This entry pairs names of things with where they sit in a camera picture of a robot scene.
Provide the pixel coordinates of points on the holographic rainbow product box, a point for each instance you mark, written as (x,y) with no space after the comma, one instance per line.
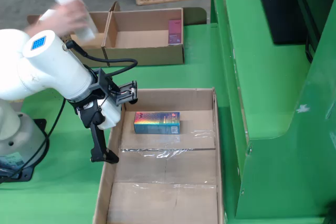
(157,123)

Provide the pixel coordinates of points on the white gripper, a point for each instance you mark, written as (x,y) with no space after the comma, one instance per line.
(111,113)

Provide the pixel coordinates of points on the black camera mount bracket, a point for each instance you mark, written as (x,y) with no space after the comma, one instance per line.
(105,82)

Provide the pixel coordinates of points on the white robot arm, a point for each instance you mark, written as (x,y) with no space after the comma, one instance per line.
(52,64)

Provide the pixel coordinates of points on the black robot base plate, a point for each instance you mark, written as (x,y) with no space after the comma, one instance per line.
(26,174)

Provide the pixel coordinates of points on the person's hand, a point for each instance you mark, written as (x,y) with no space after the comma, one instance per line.
(65,19)

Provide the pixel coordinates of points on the dark olive rounded panel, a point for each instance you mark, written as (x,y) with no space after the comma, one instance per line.
(194,16)

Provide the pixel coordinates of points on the maroon product box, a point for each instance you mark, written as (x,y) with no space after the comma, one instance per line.
(175,31)

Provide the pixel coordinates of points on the divided cardboard box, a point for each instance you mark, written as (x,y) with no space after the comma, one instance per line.
(141,56)

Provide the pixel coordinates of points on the black monitor panel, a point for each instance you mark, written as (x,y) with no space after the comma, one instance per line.
(281,11)

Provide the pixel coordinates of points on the large open cardboard tray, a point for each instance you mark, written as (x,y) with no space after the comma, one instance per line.
(189,166)

